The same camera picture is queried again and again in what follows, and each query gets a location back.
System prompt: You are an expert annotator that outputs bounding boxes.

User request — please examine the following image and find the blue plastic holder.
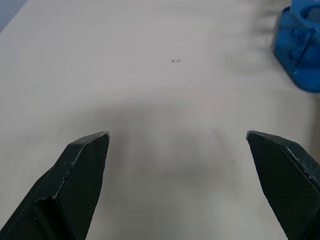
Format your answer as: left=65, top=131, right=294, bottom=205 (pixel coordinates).
left=272, top=0, right=320, bottom=94

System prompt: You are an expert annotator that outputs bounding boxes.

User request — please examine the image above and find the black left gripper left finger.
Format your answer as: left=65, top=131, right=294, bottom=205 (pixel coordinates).
left=0, top=130, right=111, bottom=240

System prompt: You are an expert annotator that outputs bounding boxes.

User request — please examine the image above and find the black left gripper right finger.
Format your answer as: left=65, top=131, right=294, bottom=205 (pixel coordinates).
left=245, top=130, right=320, bottom=240

